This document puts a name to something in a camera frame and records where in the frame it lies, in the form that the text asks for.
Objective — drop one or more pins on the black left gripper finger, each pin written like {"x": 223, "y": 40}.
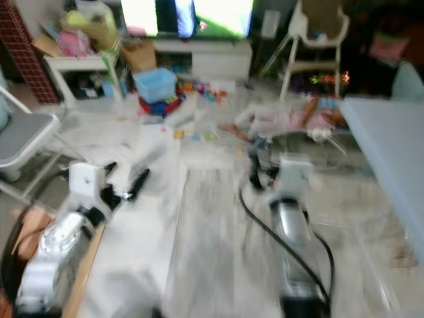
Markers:
{"x": 140, "y": 183}

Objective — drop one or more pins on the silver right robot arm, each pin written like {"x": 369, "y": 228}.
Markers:
{"x": 295, "y": 232}

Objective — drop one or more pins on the child in pink shirt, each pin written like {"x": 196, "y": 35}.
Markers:
{"x": 291, "y": 119}

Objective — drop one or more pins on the red blue toy pile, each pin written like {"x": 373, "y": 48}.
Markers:
{"x": 160, "y": 107}

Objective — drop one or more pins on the blue storage tub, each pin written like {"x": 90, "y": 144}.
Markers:
{"x": 156, "y": 85}

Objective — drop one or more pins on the grey seat metal chair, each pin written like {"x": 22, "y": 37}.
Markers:
{"x": 26, "y": 136}

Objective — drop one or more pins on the brown paper bag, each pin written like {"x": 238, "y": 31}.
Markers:
{"x": 139, "y": 56}

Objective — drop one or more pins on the white tv stand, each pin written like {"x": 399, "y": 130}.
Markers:
{"x": 212, "y": 59}

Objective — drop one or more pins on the white shelf table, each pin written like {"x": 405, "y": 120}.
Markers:
{"x": 79, "y": 63}

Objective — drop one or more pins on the white high chair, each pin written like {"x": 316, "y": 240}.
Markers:
{"x": 321, "y": 50}

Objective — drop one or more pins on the pink patterned bag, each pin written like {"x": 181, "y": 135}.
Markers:
{"x": 74, "y": 44}

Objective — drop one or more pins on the yellow green bag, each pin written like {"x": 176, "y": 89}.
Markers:
{"x": 93, "y": 26}

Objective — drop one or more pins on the red grid pattern panel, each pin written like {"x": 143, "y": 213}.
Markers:
{"x": 26, "y": 53}

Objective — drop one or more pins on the bright television screen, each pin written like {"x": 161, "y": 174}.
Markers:
{"x": 222, "y": 16}

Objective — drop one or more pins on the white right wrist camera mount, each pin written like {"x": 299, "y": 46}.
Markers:
{"x": 297, "y": 177}

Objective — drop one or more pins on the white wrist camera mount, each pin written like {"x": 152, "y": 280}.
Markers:
{"x": 297, "y": 177}
{"x": 87, "y": 180}

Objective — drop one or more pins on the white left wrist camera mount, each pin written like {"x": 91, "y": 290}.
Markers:
{"x": 87, "y": 180}

